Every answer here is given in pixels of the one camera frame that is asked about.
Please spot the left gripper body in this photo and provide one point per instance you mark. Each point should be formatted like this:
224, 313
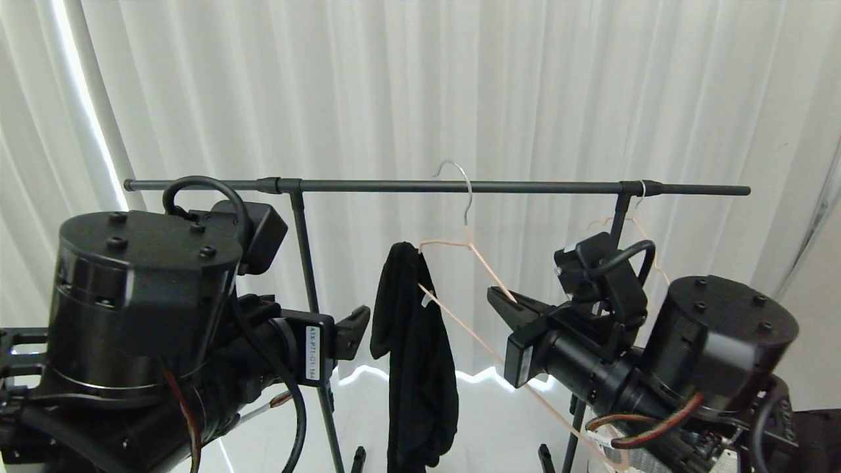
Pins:
263, 368

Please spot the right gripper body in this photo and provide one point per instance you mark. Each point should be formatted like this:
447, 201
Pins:
585, 368

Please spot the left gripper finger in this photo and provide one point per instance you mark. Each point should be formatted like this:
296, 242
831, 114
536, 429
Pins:
351, 335

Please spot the black garment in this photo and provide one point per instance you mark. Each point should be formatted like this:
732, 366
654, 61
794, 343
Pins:
414, 368

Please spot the pink clothes hanger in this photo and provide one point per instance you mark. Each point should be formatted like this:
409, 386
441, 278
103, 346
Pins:
460, 328
647, 240

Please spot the white laundry basket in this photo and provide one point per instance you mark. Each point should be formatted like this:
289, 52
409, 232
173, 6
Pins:
730, 461

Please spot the black clothes rack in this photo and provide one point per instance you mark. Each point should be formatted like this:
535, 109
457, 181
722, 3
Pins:
525, 188

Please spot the white curtain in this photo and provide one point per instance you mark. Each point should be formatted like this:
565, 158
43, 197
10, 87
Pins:
460, 85

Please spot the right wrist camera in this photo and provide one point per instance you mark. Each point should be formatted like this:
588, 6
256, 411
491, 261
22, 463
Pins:
591, 269

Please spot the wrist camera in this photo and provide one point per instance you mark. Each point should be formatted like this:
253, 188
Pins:
263, 236
591, 269

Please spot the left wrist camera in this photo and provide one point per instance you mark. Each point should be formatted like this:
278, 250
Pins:
263, 236

